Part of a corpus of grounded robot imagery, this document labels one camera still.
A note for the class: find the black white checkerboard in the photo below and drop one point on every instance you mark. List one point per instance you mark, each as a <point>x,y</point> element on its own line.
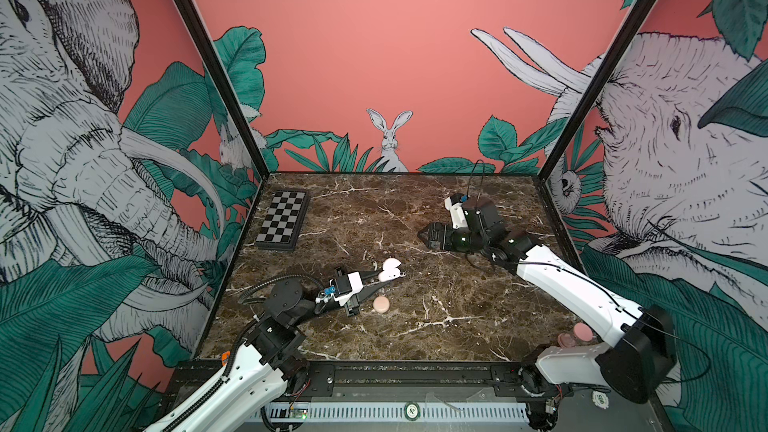
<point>283,221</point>

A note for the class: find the pink earbuds charging case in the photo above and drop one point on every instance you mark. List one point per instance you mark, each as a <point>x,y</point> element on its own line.
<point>381,305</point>

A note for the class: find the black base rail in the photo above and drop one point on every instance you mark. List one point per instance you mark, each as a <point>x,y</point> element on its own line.
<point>304,379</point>

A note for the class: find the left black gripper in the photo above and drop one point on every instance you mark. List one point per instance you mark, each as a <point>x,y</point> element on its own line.
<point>353,311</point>

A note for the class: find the pink open case at edge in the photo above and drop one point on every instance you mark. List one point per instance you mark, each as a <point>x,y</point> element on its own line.
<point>581,334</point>

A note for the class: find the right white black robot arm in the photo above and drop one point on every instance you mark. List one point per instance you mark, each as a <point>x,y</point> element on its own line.
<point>636,349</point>

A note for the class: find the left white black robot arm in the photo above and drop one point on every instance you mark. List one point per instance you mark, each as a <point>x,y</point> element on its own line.
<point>264,358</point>

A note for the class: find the white perforated vent strip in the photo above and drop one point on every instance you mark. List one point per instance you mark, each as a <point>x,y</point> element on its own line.
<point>390,412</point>

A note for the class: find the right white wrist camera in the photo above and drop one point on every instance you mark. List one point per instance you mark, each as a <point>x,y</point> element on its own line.
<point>454,205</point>

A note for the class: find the white round charging case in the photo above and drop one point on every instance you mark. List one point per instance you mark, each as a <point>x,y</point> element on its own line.
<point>390,270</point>

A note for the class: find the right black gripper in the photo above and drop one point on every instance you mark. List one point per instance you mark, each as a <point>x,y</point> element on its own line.
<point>448,236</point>

